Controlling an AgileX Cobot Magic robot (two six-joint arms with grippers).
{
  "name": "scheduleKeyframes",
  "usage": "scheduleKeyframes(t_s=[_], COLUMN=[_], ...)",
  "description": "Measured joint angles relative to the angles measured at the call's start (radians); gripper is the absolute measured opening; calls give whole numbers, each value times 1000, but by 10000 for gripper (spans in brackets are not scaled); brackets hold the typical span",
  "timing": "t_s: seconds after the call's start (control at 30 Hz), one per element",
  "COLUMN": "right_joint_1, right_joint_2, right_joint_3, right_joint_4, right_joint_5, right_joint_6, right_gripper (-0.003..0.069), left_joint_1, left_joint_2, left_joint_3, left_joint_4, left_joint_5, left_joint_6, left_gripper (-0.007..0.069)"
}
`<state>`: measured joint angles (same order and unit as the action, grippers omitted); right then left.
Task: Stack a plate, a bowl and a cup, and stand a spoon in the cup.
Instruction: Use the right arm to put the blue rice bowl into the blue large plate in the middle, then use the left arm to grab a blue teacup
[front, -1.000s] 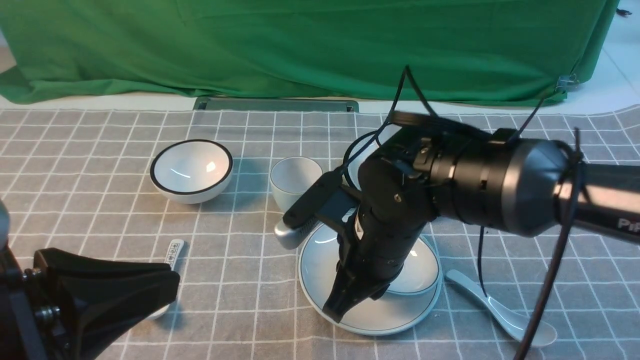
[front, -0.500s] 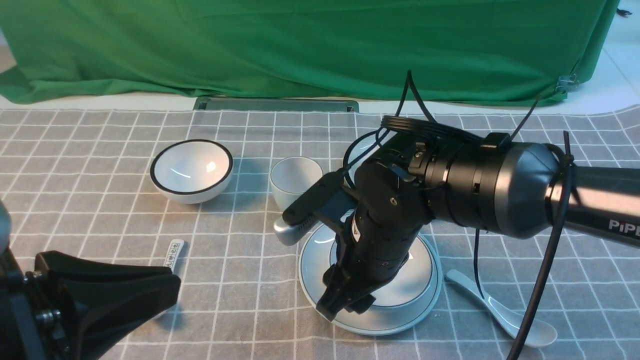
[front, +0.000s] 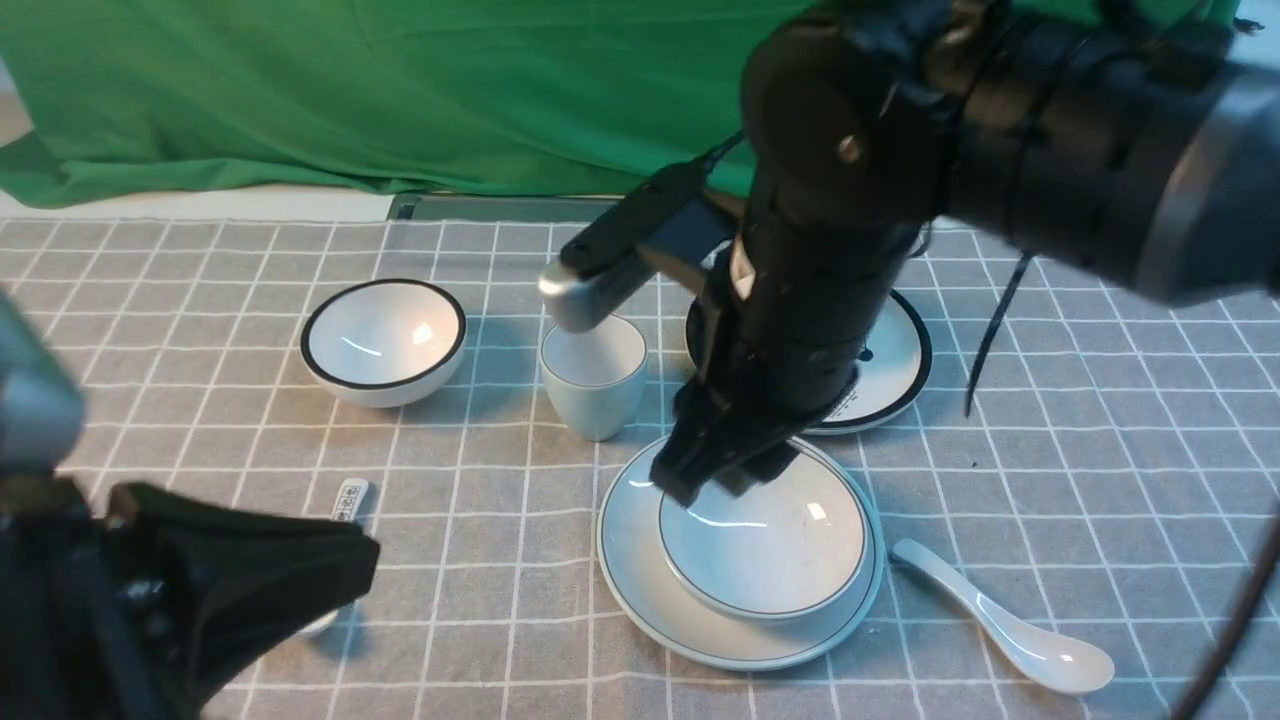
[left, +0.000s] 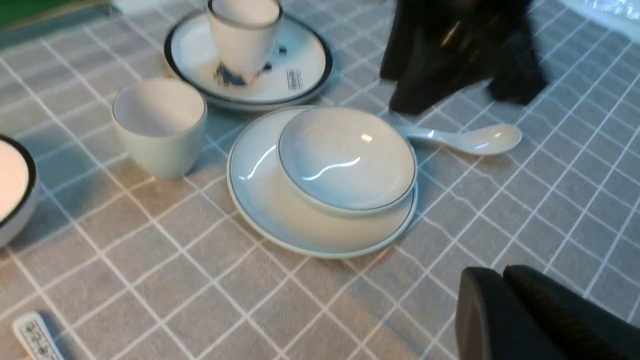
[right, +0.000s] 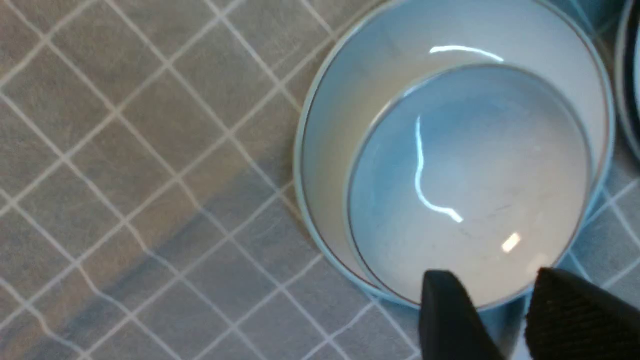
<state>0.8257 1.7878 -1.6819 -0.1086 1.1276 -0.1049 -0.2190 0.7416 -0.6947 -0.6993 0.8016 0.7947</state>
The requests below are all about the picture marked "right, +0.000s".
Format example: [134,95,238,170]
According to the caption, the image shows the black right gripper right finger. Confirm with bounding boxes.
[525,268,640,360]

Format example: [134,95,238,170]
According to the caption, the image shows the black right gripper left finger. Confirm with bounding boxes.
[419,270,504,360]

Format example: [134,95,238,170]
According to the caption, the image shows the small light blue plate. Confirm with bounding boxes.
[343,64,593,309]

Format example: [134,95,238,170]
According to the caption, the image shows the white plate black rim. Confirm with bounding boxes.
[613,0,640,161]

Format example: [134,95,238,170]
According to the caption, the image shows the large light blue plate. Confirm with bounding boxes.
[293,0,616,309]

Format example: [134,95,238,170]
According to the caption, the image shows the grey checked tablecloth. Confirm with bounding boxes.
[0,0,640,360]

